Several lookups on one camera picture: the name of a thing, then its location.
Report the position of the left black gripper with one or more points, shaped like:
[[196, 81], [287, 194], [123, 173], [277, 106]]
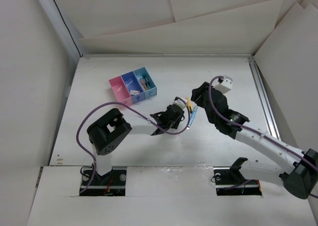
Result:
[[174, 125]]

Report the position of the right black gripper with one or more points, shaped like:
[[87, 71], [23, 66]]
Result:
[[197, 92]]

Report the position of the yellow utility knife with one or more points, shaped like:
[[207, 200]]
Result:
[[189, 105]]

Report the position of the light blue cutter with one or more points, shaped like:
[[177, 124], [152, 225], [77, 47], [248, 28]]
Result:
[[192, 116]]

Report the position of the white eraser with label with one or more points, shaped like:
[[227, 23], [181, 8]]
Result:
[[134, 92]]

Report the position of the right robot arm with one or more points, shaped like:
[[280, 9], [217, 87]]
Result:
[[294, 169]]

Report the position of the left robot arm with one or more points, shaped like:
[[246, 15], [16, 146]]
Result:
[[109, 131]]

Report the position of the light blue container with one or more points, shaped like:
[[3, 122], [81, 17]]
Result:
[[151, 92]]

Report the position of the dark blue container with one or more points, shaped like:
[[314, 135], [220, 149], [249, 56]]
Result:
[[131, 83]]

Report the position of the pink container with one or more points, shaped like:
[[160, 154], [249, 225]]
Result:
[[120, 91]]

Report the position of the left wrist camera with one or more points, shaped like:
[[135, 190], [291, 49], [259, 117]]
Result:
[[180, 102]]

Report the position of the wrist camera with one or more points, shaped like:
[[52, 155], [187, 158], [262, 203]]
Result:
[[224, 84], [180, 102]]

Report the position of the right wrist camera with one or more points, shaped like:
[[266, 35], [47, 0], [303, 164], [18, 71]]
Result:
[[224, 84]]

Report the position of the aluminium rail right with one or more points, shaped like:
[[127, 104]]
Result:
[[268, 113]]

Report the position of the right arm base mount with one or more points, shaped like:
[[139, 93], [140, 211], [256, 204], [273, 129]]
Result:
[[230, 182]]

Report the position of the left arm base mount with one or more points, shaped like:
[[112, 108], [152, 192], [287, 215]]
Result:
[[111, 185]]

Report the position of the aluminium post left corner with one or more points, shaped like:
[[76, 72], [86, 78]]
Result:
[[65, 29]]

